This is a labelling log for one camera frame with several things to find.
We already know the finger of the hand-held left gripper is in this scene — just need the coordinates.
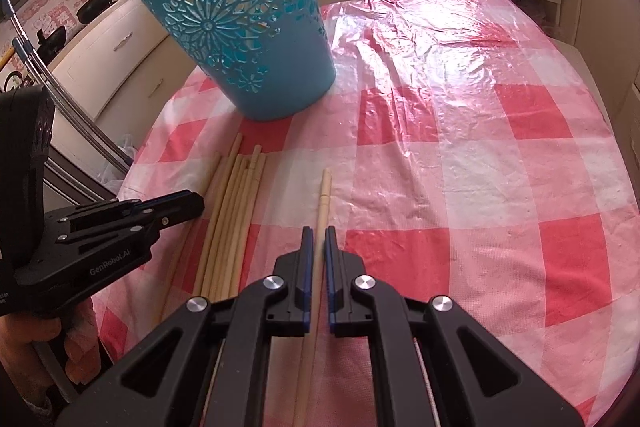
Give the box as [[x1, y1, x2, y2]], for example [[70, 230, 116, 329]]
[[45, 199, 151, 225], [56, 190, 206, 244]]

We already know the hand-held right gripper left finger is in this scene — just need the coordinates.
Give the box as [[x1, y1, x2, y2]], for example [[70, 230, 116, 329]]
[[57, 226, 316, 427]]

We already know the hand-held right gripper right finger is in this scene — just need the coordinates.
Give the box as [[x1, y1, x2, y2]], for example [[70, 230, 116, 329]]
[[324, 226, 583, 427]]

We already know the pile of wooden chopsticks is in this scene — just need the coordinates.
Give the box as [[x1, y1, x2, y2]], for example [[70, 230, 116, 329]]
[[159, 133, 268, 323]]

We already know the wooden chopstick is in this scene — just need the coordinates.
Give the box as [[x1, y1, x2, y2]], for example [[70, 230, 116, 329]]
[[298, 169, 334, 427]]

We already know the blue perforated plastic basket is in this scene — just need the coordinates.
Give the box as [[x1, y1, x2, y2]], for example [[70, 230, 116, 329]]
[[131, 0, 337, 122]]

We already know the person's left hand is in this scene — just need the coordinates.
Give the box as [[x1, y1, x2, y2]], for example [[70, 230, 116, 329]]
[[0, 299, 101, 388]]

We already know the clear plastic bag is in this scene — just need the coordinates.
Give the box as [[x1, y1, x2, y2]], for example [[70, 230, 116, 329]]
[[100, 134, 138, 188]]

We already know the metal mop pole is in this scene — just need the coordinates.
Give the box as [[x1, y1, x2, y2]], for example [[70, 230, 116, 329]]
[[0, 0, 132, 175]]

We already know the small black wok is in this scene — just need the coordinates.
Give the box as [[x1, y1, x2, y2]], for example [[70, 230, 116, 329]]
[[36, 26, 68, 60]]

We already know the white drawer cabinet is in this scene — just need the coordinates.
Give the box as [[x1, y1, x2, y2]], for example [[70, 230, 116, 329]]
[[47, 0, 196, 138]]

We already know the pink checked plastic tablecloth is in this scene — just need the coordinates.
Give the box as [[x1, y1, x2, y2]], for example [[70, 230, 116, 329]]
[[97, 0, 638, 427]]

